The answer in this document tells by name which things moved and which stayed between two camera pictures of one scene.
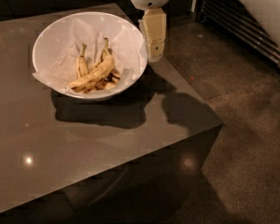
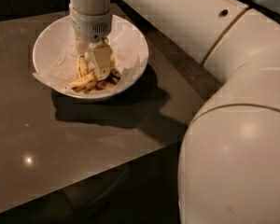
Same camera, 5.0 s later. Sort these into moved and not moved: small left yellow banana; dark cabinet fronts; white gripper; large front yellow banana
Moved: white gripper
Not moved: dark cabinet fronts; large front yellow banana; small left yellow banana
